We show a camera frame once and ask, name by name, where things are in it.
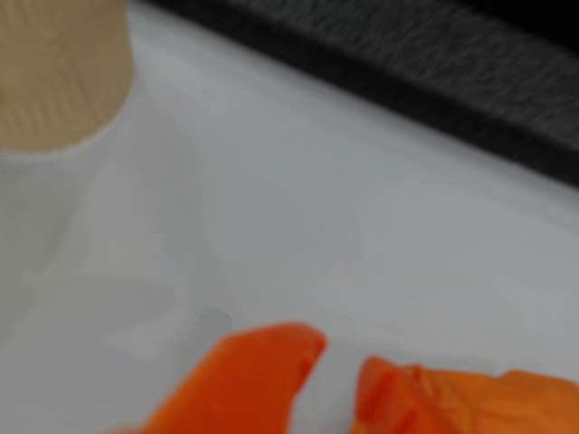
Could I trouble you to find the orange paper bundle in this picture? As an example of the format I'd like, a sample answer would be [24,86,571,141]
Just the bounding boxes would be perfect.
[406,364,579,434]

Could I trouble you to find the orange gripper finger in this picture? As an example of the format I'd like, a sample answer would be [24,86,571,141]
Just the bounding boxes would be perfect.
[112,321,327,434]
[350,356,435,434]

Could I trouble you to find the dark grey foam strip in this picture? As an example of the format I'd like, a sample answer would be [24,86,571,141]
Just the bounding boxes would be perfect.
[148,0,579,189]

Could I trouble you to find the ribbed brown paper cup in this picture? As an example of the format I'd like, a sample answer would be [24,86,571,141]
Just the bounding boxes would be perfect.
[0,0,135,155]

